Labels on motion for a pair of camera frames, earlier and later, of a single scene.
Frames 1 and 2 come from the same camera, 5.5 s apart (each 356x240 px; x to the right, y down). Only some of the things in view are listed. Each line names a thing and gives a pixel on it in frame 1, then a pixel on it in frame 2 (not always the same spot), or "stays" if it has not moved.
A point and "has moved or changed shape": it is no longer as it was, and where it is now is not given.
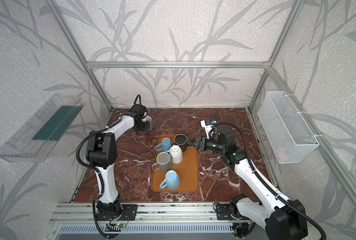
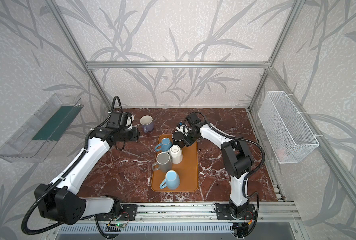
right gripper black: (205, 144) → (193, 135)
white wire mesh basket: (289, 138) stays
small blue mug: (165, 145) stays
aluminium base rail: (146, 213) stays
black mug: (181, 139) has moved or changed shape
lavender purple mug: (149, 118) stays
